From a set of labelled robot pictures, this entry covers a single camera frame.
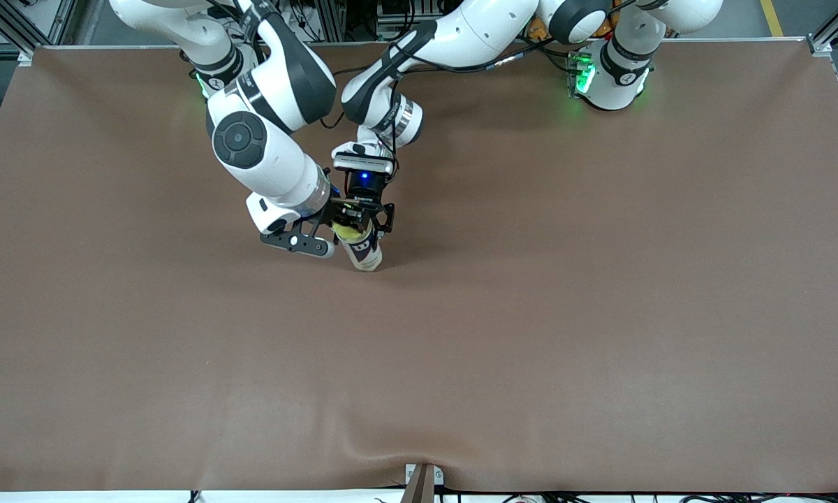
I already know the metal table edge bracket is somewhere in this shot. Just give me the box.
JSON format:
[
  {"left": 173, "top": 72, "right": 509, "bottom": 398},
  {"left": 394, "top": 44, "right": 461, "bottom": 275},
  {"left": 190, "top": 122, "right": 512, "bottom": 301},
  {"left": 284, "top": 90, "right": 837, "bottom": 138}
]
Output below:
[{"left": 404, "top": 463, "right": 446, "bottom": 503}]

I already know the clear tennis ball can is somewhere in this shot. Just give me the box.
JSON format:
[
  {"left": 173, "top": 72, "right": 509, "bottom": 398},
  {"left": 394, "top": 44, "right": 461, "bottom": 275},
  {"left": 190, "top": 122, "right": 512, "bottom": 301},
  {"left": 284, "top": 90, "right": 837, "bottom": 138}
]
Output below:
[{"left": 334, "top": 218, "right": 383, "bottom": 272}]

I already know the metal equipment rack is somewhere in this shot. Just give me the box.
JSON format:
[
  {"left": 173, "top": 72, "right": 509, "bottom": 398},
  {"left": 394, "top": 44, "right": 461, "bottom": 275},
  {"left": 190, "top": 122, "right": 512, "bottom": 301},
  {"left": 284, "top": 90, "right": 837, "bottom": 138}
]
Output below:
[{"left": 321, "top": 0, "right": 462, "bottom": 43}]

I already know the aluminium frame corner profile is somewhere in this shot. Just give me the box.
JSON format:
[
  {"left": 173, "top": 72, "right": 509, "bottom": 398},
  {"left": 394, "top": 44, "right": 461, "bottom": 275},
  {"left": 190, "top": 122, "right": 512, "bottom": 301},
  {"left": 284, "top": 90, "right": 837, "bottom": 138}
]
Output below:
[
  {"left": 0, "top": 0, "right": 67, "bottom": 67},
  {"left": 807, "top": 0, "right": 838, "bottom": 57}
]

